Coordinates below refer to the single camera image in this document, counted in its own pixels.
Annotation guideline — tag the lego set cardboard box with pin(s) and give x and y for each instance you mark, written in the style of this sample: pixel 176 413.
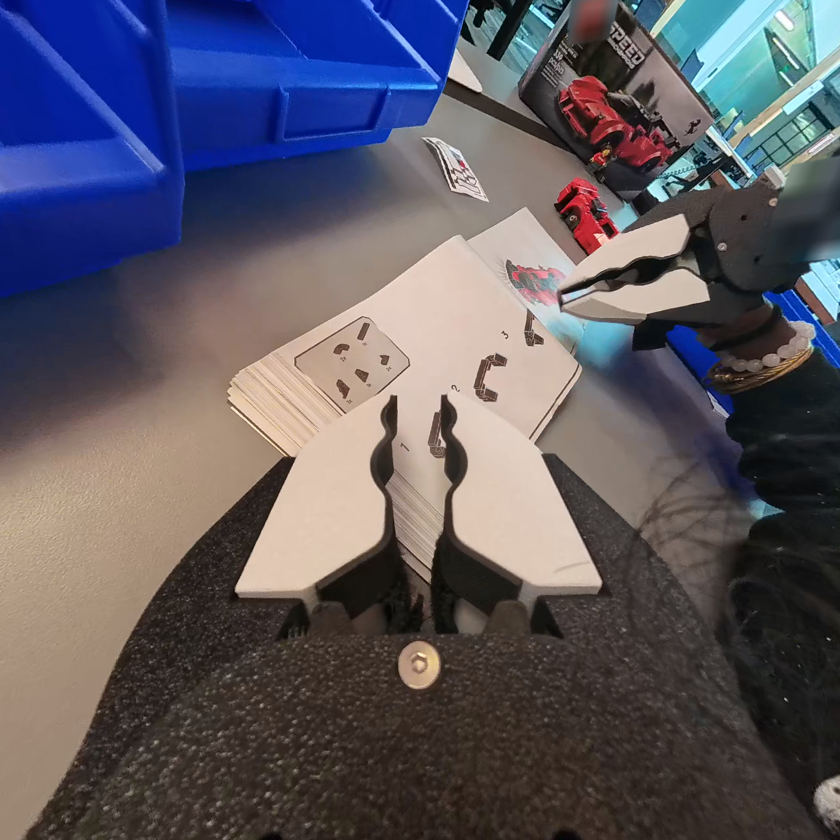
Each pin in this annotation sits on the lego set cardboard box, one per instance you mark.
pixel 643 85

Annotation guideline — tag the lego sticker sheet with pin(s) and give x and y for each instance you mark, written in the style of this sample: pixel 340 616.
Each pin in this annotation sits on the lego sticker sheet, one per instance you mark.
pixel 459 170

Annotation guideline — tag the white tabletop stand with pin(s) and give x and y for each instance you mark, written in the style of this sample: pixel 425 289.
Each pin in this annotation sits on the white tabletop stand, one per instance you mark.
pixel 463 72

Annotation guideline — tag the red lego car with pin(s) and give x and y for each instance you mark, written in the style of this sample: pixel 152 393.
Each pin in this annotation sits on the red lego car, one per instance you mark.
pixel 581 207

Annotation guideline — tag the person's right hand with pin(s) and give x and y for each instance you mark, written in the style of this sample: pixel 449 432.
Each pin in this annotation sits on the person's right hand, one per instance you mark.
pixel 738 325

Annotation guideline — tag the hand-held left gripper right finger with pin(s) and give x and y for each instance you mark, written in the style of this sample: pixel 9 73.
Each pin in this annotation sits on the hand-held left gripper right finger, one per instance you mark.
pixel 525 518

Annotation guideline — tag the lego instruction booklet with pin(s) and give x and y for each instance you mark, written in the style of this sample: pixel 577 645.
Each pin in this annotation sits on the lego instruction booklet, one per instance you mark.
pixel 426 315

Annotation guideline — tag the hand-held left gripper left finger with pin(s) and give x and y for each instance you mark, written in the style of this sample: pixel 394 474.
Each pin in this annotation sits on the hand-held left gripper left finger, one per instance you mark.
pixel 321 518

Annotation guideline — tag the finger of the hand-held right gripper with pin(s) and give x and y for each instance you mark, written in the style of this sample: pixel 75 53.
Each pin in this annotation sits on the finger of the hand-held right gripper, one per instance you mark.
pixel 643 302
pixel 643 246

